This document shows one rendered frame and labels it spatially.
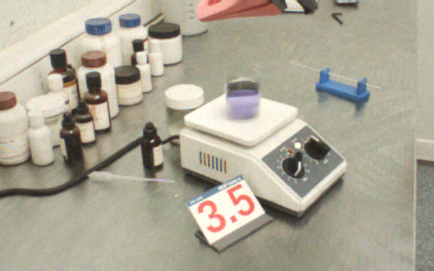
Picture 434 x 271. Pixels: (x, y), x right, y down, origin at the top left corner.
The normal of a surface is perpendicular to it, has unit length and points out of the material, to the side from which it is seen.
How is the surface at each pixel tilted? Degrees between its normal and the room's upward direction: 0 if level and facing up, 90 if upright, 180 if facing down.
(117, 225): 0
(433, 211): 0
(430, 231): 0
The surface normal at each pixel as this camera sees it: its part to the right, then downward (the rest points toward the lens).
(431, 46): -0.24, 0.43
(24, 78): 0.97, 0.11
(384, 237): 0.00, -0.90
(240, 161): -0.57, 0.37
